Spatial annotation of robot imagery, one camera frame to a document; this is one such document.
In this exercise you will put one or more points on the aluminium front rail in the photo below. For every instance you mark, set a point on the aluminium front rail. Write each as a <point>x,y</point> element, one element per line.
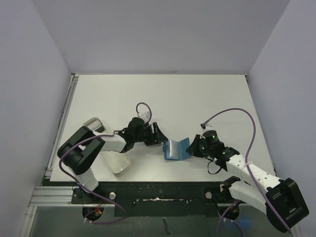
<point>51,214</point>

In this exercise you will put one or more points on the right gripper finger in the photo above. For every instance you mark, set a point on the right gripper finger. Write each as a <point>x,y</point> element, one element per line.
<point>193,149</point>
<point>198,140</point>

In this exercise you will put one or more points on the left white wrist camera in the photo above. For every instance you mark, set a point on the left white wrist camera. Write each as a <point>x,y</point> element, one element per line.
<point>146,117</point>

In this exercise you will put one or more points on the aluminium rail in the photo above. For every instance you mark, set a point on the aluminium rail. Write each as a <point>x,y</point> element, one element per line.
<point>63,118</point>
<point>51,214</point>

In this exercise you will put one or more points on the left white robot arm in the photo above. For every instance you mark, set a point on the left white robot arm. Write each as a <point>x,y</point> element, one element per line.
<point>79,152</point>

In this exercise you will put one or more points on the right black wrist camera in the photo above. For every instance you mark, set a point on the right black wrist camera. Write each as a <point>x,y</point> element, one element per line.
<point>209,135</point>

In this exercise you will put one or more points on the aluminium left side rail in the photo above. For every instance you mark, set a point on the aluminium left side rail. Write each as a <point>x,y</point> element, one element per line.
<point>63,118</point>

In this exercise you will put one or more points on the white oblong plastic tray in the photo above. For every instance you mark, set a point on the white oblong plastic tray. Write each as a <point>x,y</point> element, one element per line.
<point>117,162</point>

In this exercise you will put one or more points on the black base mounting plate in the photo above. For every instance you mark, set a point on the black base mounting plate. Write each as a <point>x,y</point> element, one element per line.
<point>157,199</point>

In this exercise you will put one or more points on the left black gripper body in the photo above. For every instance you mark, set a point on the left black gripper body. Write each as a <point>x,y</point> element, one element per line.
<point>145,133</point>

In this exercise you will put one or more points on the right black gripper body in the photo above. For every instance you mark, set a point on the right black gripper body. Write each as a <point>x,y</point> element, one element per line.
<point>200,147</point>

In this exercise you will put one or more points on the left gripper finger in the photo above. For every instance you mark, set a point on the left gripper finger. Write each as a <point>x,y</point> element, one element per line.
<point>156,131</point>
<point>153,140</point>

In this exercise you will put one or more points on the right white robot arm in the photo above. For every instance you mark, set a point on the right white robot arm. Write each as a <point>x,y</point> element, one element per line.
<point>281,200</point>

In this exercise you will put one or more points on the blue leather card holder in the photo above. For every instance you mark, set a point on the blue leather card holder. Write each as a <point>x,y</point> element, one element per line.
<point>176,150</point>

